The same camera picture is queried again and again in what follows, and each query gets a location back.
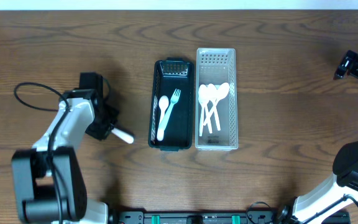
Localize white plastic fork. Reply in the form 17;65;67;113
111;128;134;144

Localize white plastic spoon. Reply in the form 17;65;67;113
198;84;209;137
157;95;169;141
208;83;221;131
208;82;230;118
203;106;212;134

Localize pale green plastic fork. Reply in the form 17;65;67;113
158;89;181;131

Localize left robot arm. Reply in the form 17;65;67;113
11;72;117;223

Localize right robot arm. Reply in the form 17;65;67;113
275;50;358;223

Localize dark green plastic basket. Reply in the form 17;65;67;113
148;58;194;151

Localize clear plastic basket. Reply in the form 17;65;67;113
195;48;239;151

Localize left black cable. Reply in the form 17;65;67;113
13;82;71;224

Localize black cable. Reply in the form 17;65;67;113
303;194;358;224
13;82;71;224

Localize right black cable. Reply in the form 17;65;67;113
303;194;358;224

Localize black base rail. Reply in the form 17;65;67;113
109;201;351;224

